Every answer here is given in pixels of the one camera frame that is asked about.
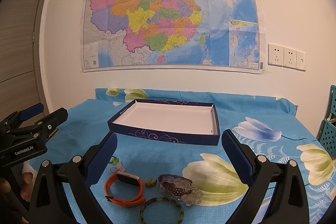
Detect person's left hand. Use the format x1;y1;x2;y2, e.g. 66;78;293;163
21;161;38;202

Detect green bead charm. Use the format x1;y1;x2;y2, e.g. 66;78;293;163
109;156;119;165

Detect blue floral tablecloth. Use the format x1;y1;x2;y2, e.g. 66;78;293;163
30;88;335;223

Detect navy box lid tray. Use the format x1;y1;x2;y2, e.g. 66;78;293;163
108;99;220;145

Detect clear crystal bead bracelet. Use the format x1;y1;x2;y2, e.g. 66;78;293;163
180;185;203;207

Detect purple beaded bracelet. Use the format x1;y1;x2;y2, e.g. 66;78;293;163
156;174;194;197

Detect small green orange charm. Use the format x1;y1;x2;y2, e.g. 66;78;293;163
145;178;157;187

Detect white wall socket panel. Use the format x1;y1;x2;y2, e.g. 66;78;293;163
268;44;307;71

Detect teal perforated storage rack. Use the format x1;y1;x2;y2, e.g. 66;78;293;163
317;85;336;159

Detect colourful China wall map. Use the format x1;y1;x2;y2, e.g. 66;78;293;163
81;0;265;74

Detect orange smart watch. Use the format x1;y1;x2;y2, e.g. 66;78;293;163
104;171;146;207

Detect tortoiseshell bangle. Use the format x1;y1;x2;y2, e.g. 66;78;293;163
139;197;184;223

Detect brown wooden door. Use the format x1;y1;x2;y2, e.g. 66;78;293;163
1;0;49;119

